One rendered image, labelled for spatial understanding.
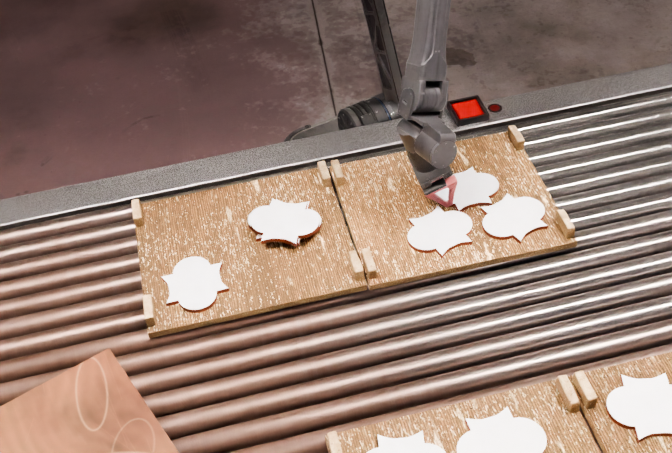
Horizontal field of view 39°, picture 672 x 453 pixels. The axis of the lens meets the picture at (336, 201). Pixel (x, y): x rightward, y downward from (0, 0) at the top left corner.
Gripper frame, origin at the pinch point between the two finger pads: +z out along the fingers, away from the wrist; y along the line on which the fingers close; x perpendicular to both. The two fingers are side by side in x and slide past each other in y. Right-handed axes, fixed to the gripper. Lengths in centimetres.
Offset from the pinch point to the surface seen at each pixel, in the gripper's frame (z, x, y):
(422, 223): -1.6, 6.3, -7.1
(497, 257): 3.5, -3.8, -18.8
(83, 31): 51, 108, 246
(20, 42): 42, 134, 246
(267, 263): -10.7, 36.1, -7.9
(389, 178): -2.1, 8.6, 8.5
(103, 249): -20, 66, 7
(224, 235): -13.4, 42.5, 2.0
